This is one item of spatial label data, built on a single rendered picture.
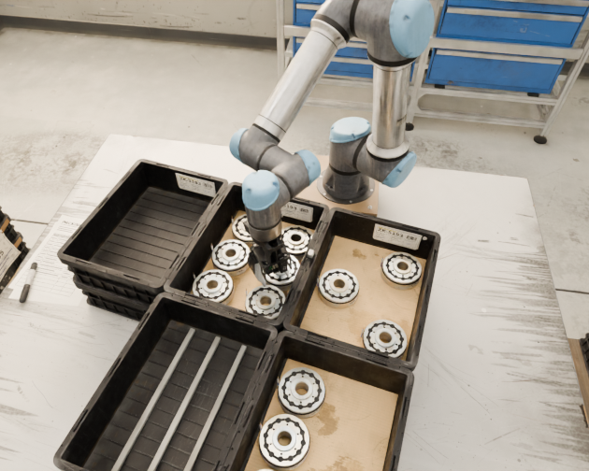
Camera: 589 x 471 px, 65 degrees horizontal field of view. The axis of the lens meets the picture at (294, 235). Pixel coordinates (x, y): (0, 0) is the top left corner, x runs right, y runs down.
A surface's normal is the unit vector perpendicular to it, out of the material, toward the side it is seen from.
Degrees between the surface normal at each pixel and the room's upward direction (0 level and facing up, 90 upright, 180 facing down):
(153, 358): 0
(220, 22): 90
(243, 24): 90
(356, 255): 0
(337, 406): 0
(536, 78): 90
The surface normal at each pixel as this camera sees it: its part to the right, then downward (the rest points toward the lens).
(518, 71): -0.16, 0.75
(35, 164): 0.00, -0.65
